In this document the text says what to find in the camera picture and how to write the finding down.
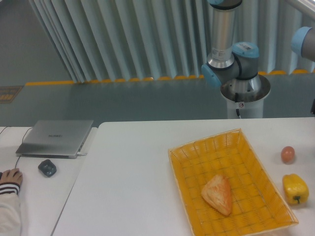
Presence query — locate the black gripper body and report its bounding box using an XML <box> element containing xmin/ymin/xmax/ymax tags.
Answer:
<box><xmin>311</xmin><ymin>99</ymin><xmax>315</xmax><ymax>115</ymax></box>

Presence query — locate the white sleeved forearm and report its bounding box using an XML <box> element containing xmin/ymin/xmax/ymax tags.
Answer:
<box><xmin>0</xmin><ymin>182</ymin><xmax>22</xmax><ymax>236</ymax></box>

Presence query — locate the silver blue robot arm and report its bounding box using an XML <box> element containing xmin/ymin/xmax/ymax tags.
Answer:
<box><xmin>201</xmin><ymin>0</ymin><xmax>315</xmax><ymax>118</ymax></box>

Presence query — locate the yellow wicker basket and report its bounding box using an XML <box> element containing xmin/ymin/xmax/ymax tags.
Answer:
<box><xmin>168</xmin><ymin>129</ymin><xmax>299</xmax><ymax>236</ymax></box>

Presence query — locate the person's hand on mouse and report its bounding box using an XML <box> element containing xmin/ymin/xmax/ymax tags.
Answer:
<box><xmin>0</xmin><ymin>168</ymin><xmax>23</xmax><ymax>188</ymax></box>

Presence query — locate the brown egg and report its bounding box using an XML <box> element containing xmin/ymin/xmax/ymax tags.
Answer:
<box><xmin>281</xmin><ymin>146</ymin><xmax>295</xmax><ymax>164</ymax></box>

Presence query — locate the yellow bell pepper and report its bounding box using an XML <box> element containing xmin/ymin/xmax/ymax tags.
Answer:
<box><xmin>282</xmin><ymin>174</ymin><xmax>309</xmax><ymax>205</ymax></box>

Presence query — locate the triangular puff pastry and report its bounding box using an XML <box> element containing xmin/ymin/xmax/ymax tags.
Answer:
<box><xmin>201</xmin><ymin>175</ymin><xmax>232</xmax><ymax>216</ymax></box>

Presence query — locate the folding partition screen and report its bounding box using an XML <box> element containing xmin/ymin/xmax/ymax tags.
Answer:
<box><xmin>31</xmin><ymin>0</ymin><xmax>315</xmax><ymax>83</ymax></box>

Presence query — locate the silver closed laptop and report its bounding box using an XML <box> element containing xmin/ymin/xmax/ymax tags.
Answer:
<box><xmin>16</xmin><ymin>120</ymin><xmax>93</xmax><ymax>158</ymax></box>

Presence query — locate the black pedestal cable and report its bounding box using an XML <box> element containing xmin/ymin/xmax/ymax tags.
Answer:
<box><xmin>234</xmin><ymin>92</ymin><xmax>242</xmax><ymax>119</ymax></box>

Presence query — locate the black mouse cable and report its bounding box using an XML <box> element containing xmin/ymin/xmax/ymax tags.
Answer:
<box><xmin>0</xmin><ymin>126</ymin><xmax>34</xmax><ymax>170</ymax></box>

